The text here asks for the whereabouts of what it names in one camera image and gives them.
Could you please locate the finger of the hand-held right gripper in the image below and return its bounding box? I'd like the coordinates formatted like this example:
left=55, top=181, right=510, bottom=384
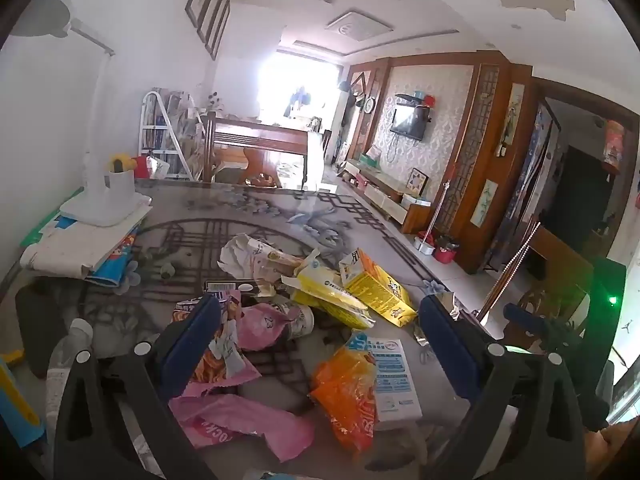
left=504, top=302, right=591, bottom=356

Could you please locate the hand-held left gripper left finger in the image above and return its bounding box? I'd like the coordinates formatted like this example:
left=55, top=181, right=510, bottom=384
left=52, top=294, right=223, bottom=480

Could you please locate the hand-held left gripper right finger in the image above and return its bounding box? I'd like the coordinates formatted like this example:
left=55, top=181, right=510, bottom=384
left=417, top=294, right=588, bottom=480

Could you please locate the black cigarette box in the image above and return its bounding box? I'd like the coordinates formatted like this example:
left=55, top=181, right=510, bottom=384
left=204, top=280, right=261, bottom=297

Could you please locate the yellow cardboard box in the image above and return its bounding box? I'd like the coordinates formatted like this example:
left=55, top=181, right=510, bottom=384
left=339, top=249, right=418, bottom=328

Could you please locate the paper ball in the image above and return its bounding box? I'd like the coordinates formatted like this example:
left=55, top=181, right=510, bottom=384
left=218, top=233, right=262, bottom=281

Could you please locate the person's right hand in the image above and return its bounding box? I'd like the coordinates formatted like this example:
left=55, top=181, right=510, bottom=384
left=582, top=420, right=640, bottom=480

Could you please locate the orange striped snack bag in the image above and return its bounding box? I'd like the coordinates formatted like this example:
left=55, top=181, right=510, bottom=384
left=172, top=296, right=262, bottom=387

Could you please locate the silver foil wrapper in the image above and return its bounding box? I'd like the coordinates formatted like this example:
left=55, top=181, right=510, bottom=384
left=435, top=291, right=465, bottom=322

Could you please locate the carved wooden chair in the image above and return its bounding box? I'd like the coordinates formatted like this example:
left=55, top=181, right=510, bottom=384
left=477, top=220, right=596, bottom=343

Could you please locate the white blue medicine box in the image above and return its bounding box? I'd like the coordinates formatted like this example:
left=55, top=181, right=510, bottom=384
left=350, top=332, right=423, bottom=431

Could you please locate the pink plastic bag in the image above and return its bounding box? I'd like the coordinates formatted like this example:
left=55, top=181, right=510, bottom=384
left=235, top=302, right=301, bottom=352

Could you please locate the red bucket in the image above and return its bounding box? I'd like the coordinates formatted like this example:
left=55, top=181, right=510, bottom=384
left=434, top=239, right=460, bottom=264

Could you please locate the pink printed plastic wrapper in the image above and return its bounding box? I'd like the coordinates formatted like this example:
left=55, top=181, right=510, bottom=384
left=169, top=370, right=316, bottom=463

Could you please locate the mop with silver bucket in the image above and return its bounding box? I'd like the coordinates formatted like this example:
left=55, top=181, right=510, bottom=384
left=414, top=180, right=455, bottom=257

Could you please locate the blue cartoon book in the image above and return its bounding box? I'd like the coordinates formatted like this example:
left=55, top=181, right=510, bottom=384
left=85, top=230, right=141, bottom=288

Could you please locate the white crumpled wrapper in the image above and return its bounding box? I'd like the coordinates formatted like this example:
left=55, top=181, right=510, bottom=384
left=279, top=304, right=316, bottom=347

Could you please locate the cream printed wrapper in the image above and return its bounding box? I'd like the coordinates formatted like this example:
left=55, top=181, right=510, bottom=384
left=247, top=240, right=307, bottom=297

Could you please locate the green bamboo painting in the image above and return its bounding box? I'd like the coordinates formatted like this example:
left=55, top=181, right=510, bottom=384
left=470, top=179, right=499, bottom=229

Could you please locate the clear plastic bottle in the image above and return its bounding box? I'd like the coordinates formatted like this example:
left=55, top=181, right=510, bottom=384
left=46, top=317, right=96, bottom=436

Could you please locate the yellow white package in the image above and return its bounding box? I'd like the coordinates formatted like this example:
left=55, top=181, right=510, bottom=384
left=280, top=249, right=376, bottom=330

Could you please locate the red hanging lantern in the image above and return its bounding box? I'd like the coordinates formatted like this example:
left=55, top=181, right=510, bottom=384
left=602, top=120, right=626, bottom=170

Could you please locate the wooden lattice partition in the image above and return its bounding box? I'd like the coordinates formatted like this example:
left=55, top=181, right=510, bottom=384
left=434, top=50, right=537, bottom=275

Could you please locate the white wooden television cabinet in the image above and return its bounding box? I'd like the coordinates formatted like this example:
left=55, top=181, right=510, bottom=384
left=340, top=157, right=433, bottom=235

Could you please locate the white desk lamp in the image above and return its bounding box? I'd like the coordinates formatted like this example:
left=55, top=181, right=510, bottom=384
left=7, top=0, right=153, bottom=228

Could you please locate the small framed picture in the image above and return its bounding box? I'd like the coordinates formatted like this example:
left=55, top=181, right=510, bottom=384
left=406, top=167, right=430, bottom=197

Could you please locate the white pen holder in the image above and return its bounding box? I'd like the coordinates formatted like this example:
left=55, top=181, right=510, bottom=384
left=104, top=170, right=136, bottom=202

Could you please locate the blue yellow package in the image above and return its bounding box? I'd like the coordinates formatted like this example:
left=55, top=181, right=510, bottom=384
left=0, top=350, right=47, bottom=448

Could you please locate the hanging scroll painting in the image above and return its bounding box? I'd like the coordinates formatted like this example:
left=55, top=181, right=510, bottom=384
left=501, top=84, right=526, bottom=157

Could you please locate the green folder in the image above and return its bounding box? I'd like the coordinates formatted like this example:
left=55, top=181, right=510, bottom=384
left=20, top=187, right=83, bottom=248

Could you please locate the white metal rack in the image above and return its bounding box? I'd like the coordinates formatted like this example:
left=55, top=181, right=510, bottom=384
left=139, top=89, right=206, bottom=182

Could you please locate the wooden sofa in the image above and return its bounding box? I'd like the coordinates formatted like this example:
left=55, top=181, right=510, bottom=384
left=202, top=112, right=332, bottom=191

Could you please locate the square ceiling light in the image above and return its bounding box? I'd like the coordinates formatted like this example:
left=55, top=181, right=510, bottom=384
left=327, top=7, right=391, bottom=43

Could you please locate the beaded cord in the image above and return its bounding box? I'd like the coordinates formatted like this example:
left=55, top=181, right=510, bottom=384
left=477, top=221, right=542, bottom=322

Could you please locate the blue wall poster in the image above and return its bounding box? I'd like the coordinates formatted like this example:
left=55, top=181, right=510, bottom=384
left=505, top=102, right=557, bottom=221

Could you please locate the wall mounted television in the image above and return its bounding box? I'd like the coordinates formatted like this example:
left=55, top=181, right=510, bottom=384
left=390, top=107, right=427, bottom=141

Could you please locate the wall shelf with items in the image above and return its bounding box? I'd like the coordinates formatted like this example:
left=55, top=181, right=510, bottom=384
left=395, top=91, right=439, bottom=109

